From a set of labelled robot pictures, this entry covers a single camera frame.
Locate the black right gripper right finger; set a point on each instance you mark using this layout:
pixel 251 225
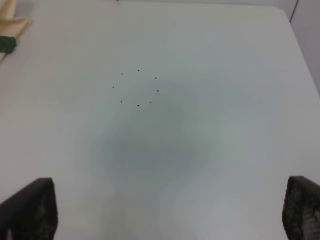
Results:
pixel 301 209

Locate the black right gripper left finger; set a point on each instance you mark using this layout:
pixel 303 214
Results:
pixel 31 213

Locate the cream linen bag green handles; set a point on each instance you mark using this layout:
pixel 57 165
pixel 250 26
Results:
pixel 11 27

